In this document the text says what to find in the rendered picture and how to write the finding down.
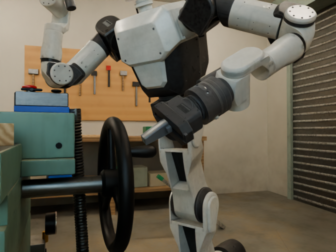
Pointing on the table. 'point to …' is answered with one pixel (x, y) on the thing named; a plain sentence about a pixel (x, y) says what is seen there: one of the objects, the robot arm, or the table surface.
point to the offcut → (6, 134)
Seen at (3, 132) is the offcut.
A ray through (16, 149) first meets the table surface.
